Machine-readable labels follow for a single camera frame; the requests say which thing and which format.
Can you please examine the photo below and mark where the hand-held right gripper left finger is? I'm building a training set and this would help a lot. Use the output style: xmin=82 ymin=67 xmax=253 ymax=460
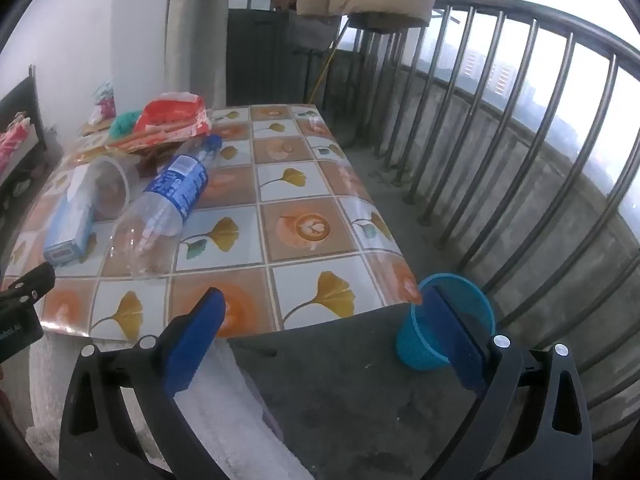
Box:
xmin=59 ymin=287 xmax=227 ymax=480

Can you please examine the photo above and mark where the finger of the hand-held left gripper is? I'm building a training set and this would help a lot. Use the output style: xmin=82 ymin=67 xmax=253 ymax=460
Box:
xmin=0 ymin=261 xmax=56 ymax=313

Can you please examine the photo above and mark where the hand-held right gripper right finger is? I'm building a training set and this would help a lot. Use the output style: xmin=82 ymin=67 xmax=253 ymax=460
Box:
xmin=424 ymin=285 xmax=593 ymax=480

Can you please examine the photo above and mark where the blue mesh wastebasket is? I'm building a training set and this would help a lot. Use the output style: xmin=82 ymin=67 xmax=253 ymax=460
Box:
xmin=396 ymin=273 xmax=497 ymax=372

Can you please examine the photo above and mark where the blue white carton box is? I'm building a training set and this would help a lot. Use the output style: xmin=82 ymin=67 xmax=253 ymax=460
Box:
xmin=42 ymin=167 xmax=96 ymax=266

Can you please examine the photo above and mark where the clear plastic cup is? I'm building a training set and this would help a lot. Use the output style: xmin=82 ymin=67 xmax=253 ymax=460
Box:
xmin=82 ymin=156 xmax=132 ymax=221

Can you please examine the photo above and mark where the clear plastic bottle blue label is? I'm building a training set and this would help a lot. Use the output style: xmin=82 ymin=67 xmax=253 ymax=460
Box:
xmin=111 ymin=134 xmax=223 ymax=276

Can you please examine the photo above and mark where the teal bag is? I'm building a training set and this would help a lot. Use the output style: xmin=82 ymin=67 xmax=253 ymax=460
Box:
xmin=110 ymin=111 xmax=143 ymax=139

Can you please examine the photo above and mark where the red white plastic bag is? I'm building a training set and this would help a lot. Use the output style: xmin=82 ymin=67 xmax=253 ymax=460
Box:
xmin=107 ymin=91 xmax=211 ymax=153

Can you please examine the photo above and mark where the white fluffy towel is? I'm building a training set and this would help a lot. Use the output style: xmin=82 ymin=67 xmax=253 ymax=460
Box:
xmin=30 ymin=330 xmax=311 ymax=480

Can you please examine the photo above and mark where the pink floral blanket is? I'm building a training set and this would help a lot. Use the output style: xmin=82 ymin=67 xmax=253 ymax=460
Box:
xmin=0 ymin=115 xmax=38 ymax=171

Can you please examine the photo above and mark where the cardboard box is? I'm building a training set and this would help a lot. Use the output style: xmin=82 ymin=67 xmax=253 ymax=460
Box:
xmin=75 ymin=120 xmax=121 ymax=137

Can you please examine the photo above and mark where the pile of clothes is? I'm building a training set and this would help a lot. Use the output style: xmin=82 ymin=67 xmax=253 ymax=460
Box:
xmin=90 ymin=81 xmax=117 ymax=125

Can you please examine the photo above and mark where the dark cabinet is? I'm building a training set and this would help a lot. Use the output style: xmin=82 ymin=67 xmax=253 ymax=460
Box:
xmin=227 ymin=7 xmax=361 ymax=111

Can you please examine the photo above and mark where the grey curtain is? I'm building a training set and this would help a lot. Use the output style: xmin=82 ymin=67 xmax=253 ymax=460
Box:
xmin=165 ymin=0 xmax=233 ymax=111

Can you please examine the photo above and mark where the metal balcony railing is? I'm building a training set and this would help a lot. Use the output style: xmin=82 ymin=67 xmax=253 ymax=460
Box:
xmin=345 ymin=0 xmax=640 ymax=441

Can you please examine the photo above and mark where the grey hanging garment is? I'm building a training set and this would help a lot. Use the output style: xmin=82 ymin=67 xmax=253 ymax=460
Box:
xmin=289 ymin=10 xmax=347 ymax=51

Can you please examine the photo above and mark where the dark bed frame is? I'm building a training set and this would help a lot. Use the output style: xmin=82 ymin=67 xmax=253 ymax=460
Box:
xmin=0 ymin=65 xmax=51 ymax=201

